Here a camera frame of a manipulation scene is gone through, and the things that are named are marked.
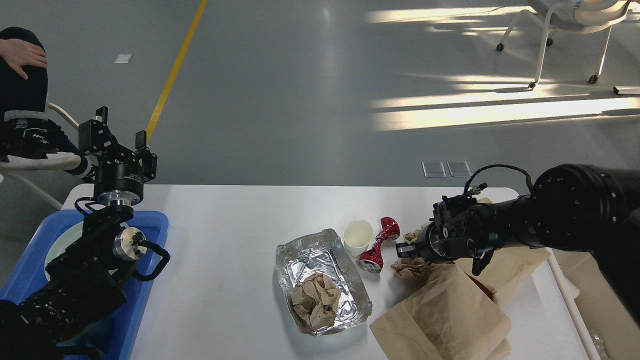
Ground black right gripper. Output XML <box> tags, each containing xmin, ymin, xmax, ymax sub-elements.
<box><xmin>395</xmin><ymin>227</ymin><xmax>456</xmax><ymax>264</ymax></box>

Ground seated person's hand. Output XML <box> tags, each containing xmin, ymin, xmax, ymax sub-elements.
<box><xmin>0</xmin><ymin>38</ymin><xmax>48</xmax><ymax>80</ymax></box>

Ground white chair on castors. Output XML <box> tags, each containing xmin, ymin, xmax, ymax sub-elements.
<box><xmin>495</xmin><ymin>0</ymin><xmax>632</xmax><ymax>91</ymax></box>

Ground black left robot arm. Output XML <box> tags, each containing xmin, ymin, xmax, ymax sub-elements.
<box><xmin>1</xmin><ymin>105</ymin><xmax>170</xmax><ymax>360</ymax></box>

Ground aluminium foil tray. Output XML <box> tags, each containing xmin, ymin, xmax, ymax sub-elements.
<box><xmin>275</xmin><ymin>228</ymin><xmax>373</xmax><ymax>337</ymax></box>

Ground crushed red soda can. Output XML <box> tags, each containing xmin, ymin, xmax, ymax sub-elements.
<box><xmin>356</xmin><ymin>216</ymin><xmax>400</xmax><ymax>274</ymax></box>

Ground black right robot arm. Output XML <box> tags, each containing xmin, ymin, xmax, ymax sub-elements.
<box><xmin>395</xmin><ymin>163</ymin><xmax>640</xmax><ymax>322</ymax></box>

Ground brown paper bag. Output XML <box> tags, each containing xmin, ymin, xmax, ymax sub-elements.
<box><xmin>452</xmin><ymin>197</ymin><xmax>552</xmax><ymax>307</ymax></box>
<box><xmin>369</xmin><ymin>264</ymin><xmax>512</xmax><ymax>360</ymax></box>

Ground brown paper ball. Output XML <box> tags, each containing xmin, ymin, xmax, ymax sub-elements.
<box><xmin>390</xmin><ymin>257</ymin><xmax>435</xmax><ymax>281</ymax></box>

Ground small white paper cup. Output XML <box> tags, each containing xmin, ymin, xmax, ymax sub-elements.
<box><xmin>342</xmin><ymin>219</ymin><xmax>373</xmax><ymax>258</ymax></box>

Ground black and white shoe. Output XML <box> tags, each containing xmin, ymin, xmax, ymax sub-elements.
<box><xmin>1</xmin><ymin>111</ymin><xmax>80</xmax><ymax>167</ymax></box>

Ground white plastic bin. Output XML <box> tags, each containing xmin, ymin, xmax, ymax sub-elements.
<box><xmin>553</xmin><ymin>249</ymin><xmax>640</xmax><ymax>360</ymax></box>

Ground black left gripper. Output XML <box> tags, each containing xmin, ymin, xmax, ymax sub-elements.
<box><xmin>78</xmin><ymin>105</ymin><xmax>158</xmax><ymax>207</ymax></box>

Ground seated person's black trousers leg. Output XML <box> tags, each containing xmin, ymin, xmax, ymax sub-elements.
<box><xmin>0</xmin><ymin>26</ymin><xmax>48</xmax><ymax>120</ymax></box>

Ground blue plastic tray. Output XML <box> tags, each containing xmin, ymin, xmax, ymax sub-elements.
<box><xmin>1</xmin><ymin>209</ymin><xmax>169</xmax><ymax>360</ymax></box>

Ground crumpled brown paper in tray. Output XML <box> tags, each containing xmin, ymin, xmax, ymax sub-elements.
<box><xmin>291</xmin><ymin>273</ymin><xmax>343</xmax><ymax>330</ymax></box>

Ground light green plate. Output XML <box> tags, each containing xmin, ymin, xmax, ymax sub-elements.
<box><xmin>43</xmin><ymin>221</ymin><xmax>83</xmax><ymax>281</ymax></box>

